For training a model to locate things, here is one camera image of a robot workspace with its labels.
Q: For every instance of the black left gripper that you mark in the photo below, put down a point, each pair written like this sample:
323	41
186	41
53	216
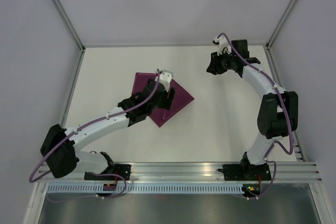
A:
165	104

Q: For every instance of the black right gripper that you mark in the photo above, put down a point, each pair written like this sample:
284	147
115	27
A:
213	67

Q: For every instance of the purple cloth napkin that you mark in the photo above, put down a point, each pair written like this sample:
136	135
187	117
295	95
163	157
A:
181	98

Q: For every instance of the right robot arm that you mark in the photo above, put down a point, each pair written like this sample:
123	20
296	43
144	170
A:
277	117

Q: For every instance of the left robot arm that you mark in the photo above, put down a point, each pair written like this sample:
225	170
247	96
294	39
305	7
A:
62	149

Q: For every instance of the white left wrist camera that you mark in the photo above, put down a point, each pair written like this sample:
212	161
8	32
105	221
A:
165	78

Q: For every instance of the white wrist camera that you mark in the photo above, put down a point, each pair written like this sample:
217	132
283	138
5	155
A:
165	78
221	42

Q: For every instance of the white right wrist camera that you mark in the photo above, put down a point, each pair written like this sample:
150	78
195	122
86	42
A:
221	42

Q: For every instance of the aluminium frame rail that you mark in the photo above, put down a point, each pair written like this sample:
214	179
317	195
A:
283	172

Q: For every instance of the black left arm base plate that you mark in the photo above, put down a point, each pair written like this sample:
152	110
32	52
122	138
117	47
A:
117	172

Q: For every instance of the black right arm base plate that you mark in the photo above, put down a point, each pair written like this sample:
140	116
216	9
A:
235	172

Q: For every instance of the right aluminium frame post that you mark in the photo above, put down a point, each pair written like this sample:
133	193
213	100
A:
285	15

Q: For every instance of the aluminium frame post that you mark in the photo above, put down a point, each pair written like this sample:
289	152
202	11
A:
68	24
285	15

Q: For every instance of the white slotted cable duct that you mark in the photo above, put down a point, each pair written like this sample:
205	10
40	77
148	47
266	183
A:
146	188

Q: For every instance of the left aluminium frame post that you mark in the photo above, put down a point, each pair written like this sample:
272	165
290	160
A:
68	24

